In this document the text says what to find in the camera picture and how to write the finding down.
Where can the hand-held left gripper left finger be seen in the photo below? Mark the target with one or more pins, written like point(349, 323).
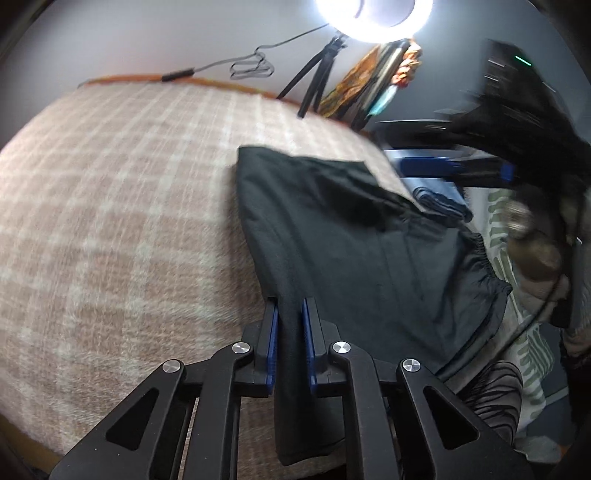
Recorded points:
point(273, 350)

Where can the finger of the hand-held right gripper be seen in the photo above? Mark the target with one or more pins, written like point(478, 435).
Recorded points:
point(429, 167)
point(415, 125)

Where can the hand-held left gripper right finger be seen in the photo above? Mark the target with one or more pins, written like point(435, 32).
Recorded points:
point(308, 350)

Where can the dark grey pants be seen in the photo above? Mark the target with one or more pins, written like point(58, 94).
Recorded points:
point(369, 277)

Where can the person's right hand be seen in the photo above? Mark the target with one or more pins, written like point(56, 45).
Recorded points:
point(535, 258)

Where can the folded blue blanket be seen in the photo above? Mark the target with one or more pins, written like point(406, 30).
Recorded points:
point(443, 201)

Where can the folded dark tripod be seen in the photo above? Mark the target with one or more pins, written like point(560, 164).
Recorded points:
point(374, 92)

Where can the orange patterned scarf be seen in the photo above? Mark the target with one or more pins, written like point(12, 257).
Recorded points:
point(351, 78)

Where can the black gooseneck phone holder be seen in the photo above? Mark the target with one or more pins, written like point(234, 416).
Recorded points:
point(360, 8)

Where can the zebra striped clothing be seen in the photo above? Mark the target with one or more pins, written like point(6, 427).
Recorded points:
point(494, 401)

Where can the beige checkered bed blanket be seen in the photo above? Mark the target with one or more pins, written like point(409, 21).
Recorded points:
point(115, 230)

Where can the green striped white blanket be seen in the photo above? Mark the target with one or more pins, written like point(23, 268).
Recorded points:
point(531, 369)

